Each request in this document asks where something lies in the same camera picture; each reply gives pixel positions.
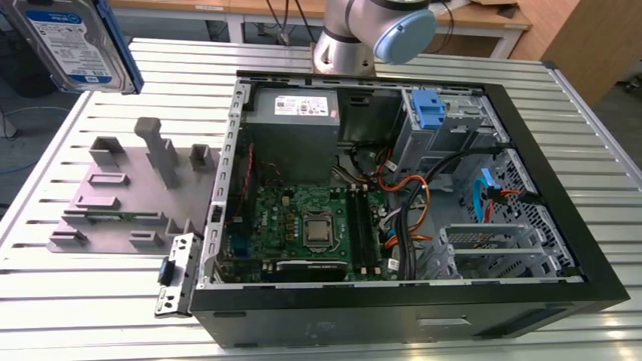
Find blue data wire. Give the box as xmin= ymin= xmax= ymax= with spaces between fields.
xmin=472 ymin=168 xmax=506 ymax=225

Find orange power wire black connectors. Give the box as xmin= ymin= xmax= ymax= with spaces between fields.
xmin=483 ymin=187 xmax=547 ymax=207

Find hard disk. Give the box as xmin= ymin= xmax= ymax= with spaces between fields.
xmin=0 ymin=0 xmax=145 ymax=95

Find metal disk bay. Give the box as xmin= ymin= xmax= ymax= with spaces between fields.
xmin=438 ymin=223 xmax=572 ymax=279

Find grey power supply unit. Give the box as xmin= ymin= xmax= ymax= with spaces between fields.
xmin=244 ymin=86 xmax=342 ymax=185

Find green motherboard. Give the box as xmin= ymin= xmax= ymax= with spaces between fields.
xmin=224 ymin=183 xmax=406 ymax=282

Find silver CPU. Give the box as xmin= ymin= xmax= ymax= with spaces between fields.
xmin=304 ymin=220 xmax=335 ymax=244

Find black RAM slot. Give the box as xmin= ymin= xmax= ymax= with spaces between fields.
xmin=352 ymin=185 xmax=371 ymax=275
xmin=347 ymin=185 xmax=366 ymax=275
xmin=358 ymin=185 xmax=378 ymax=275
xmin=364 ymin=185 xmax=383 ymax=275

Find CPU socket with metal cover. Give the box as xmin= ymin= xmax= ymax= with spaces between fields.
xmin=299 ymin=210 xmax=338 ymax=253

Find black graphics card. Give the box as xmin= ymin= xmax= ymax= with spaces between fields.
xmin=260 ymin=259 xmax=350 ymax=283

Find metal optical drive cage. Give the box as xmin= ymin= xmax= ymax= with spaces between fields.
xmin=394 ymin=86 xmax=507 ymax=177

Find blue drive bay latch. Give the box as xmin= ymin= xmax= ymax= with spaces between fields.
xmin=410 ymin=89 xmax=446 ymax=129

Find grey parts rack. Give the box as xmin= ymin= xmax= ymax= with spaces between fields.
xmin=47 ymin=117 xmax=224 ymax=255

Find metal expansion card retainer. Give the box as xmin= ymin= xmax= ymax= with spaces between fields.
xmin=152 ymin=232 xmax=197 ymax=319

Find black PC case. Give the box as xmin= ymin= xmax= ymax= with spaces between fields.
xmin=188 ymin=68 xmax=631 ymax=349

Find green RAM stick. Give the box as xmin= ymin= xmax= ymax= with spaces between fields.
xmin=83 ymin=211 xmax=163 ymax=223

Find wooden cabinet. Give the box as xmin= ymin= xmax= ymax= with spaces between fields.
xmin=508 ymin=0 xmax=642 ymax=110

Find black office chair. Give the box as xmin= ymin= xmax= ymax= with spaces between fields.
xmin=0 ymin=11 xmax=57 ymax=99

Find yellow black supply wires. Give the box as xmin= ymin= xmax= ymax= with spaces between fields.
xmin=330 ymin=144 xmax=398 ymax=185

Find red orange wire bundle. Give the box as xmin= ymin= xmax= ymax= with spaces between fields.
xmin=375 ymin=174 xmax=435 ymax=249

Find black cable bundle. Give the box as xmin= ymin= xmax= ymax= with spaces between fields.
xmin=400 ymin=144 xmax=512 ymax=281

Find wooden desk white frame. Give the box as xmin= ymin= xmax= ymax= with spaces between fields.
xmin=107 ymin=0 xmax=245 ymax=44
xmin=243 ymin=0 xmax=532 ymax=59

